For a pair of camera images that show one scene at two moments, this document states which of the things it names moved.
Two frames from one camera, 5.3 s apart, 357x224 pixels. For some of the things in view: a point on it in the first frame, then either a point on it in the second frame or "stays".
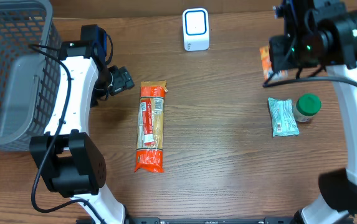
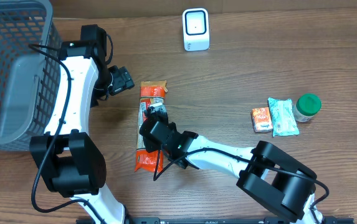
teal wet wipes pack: [283, 119] stays
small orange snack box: [268, 71] → [261, 119]
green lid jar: [306, 106] stays
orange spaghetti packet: [151, 125] stays
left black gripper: [123, 81] stays
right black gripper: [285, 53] → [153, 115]
